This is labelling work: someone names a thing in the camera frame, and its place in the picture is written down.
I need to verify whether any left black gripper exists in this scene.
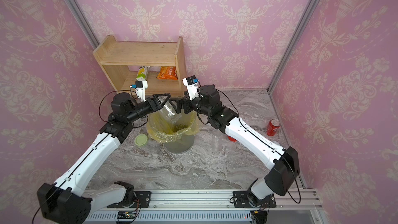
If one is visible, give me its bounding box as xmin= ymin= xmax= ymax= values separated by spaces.
xmin=125 ymin=93 xmax=171 ymax=124

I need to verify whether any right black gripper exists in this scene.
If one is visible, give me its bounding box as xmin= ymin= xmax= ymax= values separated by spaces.
xmin=170 ymin=90 xmax=215 ymax=120

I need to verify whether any red jar lid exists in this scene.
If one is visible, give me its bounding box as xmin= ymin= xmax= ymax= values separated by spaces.
xmin=228 ymin=136 xmax=237 ymax=142

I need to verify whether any jar with green lid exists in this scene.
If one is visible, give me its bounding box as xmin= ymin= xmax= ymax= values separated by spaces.
xmin=161 ymin=100 xmax=182 ymax=122

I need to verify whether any tall clear jar white lid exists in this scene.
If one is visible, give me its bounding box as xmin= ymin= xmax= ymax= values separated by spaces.
xmin=211 ymin=130 xmax=219 ymax=150

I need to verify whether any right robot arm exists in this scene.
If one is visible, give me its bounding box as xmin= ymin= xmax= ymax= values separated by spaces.
xmin=169 ymin=85 xmax=300 ymax=201

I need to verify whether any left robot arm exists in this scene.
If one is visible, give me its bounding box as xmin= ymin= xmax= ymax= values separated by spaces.
xmin=37 ymin=92 xmax=171 ymax=224

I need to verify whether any pile of green mung beans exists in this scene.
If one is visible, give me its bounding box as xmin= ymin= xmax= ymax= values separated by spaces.
xmin=173 ymin=124 xmax=189 ymax=132

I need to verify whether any orange snack bag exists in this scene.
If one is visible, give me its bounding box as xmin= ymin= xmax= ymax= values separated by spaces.
xmin=157 ymin=66 xmax=178 ymax=80

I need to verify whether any yellow plastic bin liner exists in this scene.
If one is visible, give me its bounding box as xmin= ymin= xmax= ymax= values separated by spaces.
xmin=146 ymin=110 xmax=203 ymax=144

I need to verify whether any green white carton box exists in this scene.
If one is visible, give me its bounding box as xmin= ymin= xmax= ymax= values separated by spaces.
xmin=136 ymin=65 xmax=150 ymax=81

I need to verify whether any wooden two-tier shelf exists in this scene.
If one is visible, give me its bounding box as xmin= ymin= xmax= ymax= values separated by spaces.
xmin=93 ymin=35 xmax=187 ymax=96

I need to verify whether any mesh trash bin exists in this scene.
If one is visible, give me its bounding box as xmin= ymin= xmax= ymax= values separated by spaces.
xmin=149 ymin=108 xmax=197 ymax=155

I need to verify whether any red soda can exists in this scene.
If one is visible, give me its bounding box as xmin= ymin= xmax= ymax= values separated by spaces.
xmin=266 ymin=119 xmax=280 ymax=136

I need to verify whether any small electronics board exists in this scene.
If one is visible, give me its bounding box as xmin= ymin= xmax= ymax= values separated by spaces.
xmin=116 ymin=211 xmax=137 ymax=222

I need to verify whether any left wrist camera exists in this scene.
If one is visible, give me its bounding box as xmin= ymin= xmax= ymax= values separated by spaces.
xmin=130 ymin=80 xmax=148 ymax=102

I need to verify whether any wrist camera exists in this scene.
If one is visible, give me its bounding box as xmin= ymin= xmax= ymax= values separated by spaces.
xmin=130 ymin=80 xmax=148 ymax=102
xmin=182 ymin=75 xmax=200 ymax=100

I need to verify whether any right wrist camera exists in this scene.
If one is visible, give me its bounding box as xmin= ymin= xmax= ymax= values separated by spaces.
xmin=182 ymin=75 xmax=200 ymax=100

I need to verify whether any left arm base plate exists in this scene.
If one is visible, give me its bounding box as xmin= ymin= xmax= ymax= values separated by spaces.
xmin=106 ymin=191 xmax=152 ymax=209

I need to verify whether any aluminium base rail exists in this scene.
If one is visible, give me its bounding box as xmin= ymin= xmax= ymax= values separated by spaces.
xmin=82 ymin=189 xmax=327 ymax=224

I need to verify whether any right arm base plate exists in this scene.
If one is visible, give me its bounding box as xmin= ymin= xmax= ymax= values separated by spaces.
xmin=230 ymin=191 xmax=277 ymax=208

